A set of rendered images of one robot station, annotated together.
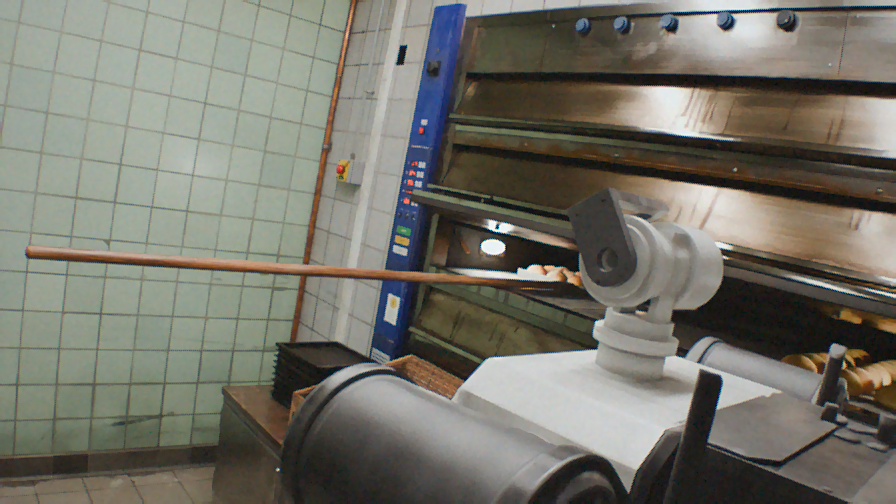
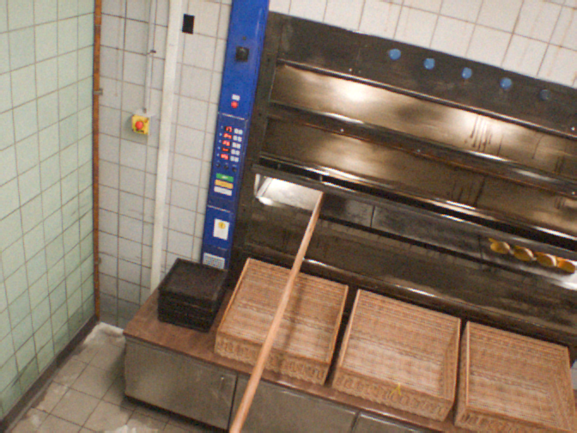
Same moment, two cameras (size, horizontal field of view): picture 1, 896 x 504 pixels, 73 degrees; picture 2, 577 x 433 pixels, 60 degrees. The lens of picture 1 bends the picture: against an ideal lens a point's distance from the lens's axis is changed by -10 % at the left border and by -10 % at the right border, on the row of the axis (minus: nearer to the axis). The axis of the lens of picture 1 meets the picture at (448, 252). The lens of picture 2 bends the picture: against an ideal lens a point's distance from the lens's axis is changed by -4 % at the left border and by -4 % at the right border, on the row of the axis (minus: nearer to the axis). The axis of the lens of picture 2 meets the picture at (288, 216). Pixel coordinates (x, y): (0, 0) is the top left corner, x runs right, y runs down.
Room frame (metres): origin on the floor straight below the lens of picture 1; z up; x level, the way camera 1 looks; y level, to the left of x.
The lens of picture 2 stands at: (0.57, 1.45, 2.44)
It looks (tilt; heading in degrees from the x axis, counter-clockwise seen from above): 30 degrees down; 318
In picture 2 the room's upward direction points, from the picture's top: 12 degrees clockwise
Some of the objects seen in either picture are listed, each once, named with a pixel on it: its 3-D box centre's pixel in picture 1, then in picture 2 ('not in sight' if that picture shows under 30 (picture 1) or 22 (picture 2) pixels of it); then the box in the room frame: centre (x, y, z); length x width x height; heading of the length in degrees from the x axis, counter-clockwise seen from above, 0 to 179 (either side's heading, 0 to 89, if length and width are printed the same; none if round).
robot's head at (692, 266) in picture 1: (652, 279); not in sight; (0.49, -0.15, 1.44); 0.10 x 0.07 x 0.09; 135
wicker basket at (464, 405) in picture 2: not in sight; (513, 385); (1.12, -0.73, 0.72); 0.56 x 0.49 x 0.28; 42
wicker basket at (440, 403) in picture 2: not in sight; (398, 352); (1.57, -0.34, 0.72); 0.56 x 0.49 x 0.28; 40
